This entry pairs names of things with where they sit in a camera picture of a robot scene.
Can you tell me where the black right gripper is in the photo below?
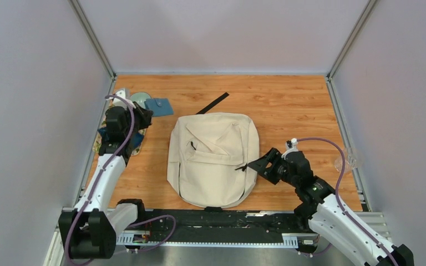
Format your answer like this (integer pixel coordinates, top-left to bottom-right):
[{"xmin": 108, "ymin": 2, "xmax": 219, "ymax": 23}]
[{"xmin": 246, "ymin": 148, "xmax": 298, "ymax": 188}]

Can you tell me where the small blue wallet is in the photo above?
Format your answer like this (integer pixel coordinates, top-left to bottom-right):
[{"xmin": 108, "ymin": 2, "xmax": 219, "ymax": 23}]
[{"xmin": 145, "ymin": 98, "xmax": 174, "ymax": 117}]

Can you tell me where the beige canvas backpack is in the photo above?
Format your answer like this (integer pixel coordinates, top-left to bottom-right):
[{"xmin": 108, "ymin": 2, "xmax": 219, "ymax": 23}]
[{"xmin": 166, "ymin": 93, "xmax": 260, "ymax": 209}]

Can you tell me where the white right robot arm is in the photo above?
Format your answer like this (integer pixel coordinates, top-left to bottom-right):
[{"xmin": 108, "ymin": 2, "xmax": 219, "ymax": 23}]
[{"xmin": 247, "ymin": 148, "xmax": 414, "ymax": 265}]

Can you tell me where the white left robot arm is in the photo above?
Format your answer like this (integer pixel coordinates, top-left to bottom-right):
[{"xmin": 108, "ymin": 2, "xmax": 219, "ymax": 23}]
[{"xmin": 58, "ymin": 101, "xmax": 153, "ymax": 262}]

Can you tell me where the pale green ceramic bowl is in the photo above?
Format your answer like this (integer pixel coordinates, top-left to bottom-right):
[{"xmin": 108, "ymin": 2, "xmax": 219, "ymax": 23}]
[{"xmin": 130, "ymin": 91, "xmax": 151, "ymax": 106}]

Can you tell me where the dark blue leaf dish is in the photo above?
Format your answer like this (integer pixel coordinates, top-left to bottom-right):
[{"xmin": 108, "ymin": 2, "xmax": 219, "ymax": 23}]
[{"xmin": 94, "ymin": 126, "xmax": 146, "ymax": 156}]

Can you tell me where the clear plastic cup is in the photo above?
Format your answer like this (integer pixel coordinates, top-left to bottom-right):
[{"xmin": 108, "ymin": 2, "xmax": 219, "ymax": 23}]
[{"xmin": 334, "ymin": 147, "xmax": 364, "ymax": 173}]

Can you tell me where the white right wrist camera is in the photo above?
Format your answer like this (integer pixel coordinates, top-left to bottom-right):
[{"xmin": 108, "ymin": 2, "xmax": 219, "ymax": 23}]
[{"xmin": 281, "ymin": 138, "xmax": 299, "ymax": 159}]

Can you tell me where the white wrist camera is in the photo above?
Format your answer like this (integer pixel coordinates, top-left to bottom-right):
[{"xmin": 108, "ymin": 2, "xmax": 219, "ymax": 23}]
[
  {"xmin": 281, "ymin": 138, "xmax": 299, "ymax": 159},
  {"xmin": 112, "ymin": 88, "xmax": 134, "ymax": 109}
]

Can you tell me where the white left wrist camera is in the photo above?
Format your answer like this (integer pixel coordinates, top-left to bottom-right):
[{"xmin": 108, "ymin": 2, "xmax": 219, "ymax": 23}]
[{"xmin": 112, "ymin": 88, "xmax": 134, "ymax": 109}]

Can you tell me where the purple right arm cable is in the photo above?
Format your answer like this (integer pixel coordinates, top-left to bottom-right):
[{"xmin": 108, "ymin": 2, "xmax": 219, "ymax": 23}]
[{"xmin": 295, "ymin": 137, "xmax": 399, "ymax": 266}]

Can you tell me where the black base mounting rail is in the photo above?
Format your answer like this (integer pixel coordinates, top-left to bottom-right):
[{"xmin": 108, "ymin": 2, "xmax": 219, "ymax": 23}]
[{"xmin": 116, "ymin": 209, "xmax": 321, "ymax": 253}]

